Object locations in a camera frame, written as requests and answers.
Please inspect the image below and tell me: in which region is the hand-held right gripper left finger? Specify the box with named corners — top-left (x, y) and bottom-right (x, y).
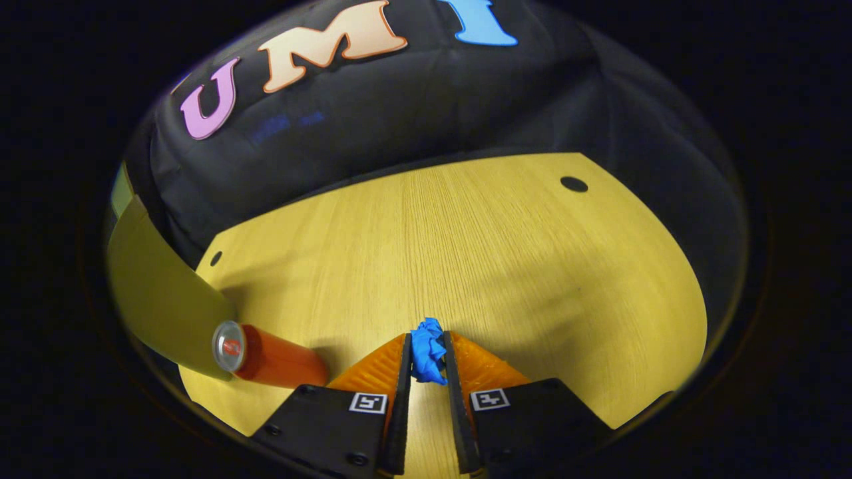
top-left (250, 333), bottom-right (413, 477)

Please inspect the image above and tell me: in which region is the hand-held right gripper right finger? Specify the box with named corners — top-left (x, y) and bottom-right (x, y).
top-left (443, 331), bottom-right (613, 476)

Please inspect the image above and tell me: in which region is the red pop can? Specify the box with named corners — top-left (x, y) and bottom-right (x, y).
top-left (212, 321), bottom-right (330, 389)

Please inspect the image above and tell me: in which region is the blue paper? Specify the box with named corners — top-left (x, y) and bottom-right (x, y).
top-left (409, 317), bottom-right (448, 385)

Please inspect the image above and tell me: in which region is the green desktop garbage bin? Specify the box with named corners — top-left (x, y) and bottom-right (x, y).
top-left (106, 163), bottom-right (237, 382)

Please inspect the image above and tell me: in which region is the wooden desktop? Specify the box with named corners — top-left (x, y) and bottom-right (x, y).
top-left (178, 152), bottom-right (708, 479)

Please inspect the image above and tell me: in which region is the black backdrop cloth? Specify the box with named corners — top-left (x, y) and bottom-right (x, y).
top-left (123, 0), bottom-right (749, 373)

